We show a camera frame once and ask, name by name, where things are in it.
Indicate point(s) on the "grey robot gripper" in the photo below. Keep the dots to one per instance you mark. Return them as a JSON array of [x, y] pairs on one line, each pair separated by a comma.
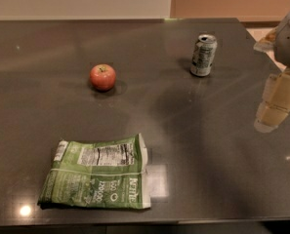
[[274, 106]]

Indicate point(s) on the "green 7up soda can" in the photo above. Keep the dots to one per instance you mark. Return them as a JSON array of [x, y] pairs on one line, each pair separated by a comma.
[[203, 55]]

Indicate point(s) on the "green jalapeno chip bag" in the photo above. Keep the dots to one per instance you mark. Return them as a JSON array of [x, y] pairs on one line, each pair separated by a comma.
[[100, 175]]

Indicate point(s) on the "red apple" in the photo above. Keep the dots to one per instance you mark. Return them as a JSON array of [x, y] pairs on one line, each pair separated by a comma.
[[103, 77]]

